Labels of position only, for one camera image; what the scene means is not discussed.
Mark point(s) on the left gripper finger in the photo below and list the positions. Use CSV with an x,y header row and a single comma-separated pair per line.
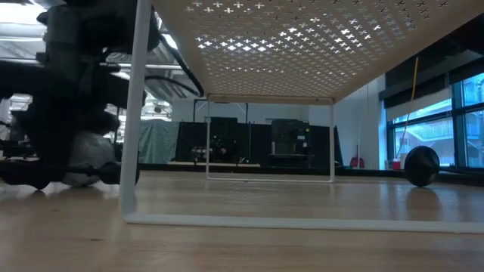
x,y
34,151
119,174

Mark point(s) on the black metal candlestick holder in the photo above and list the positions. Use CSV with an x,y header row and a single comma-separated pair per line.
x,y
421,168

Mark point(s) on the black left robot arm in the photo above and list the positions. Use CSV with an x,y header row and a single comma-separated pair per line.
x,y
87,26

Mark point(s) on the grey tarp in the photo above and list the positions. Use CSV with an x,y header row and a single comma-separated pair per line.
x,y
159,141

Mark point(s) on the black machine cabinet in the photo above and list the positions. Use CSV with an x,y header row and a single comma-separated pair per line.
x,y
289,134

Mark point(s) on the white perforated metal shelf riser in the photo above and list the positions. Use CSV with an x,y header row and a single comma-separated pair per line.
x,y
272,38

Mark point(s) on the red dustpan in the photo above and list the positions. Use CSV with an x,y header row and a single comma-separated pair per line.
x,y
357,163

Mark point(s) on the red box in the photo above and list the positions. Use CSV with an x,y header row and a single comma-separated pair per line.
x,y
396,165

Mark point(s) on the black partition wall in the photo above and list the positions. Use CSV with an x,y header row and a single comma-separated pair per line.
x,y
234,140

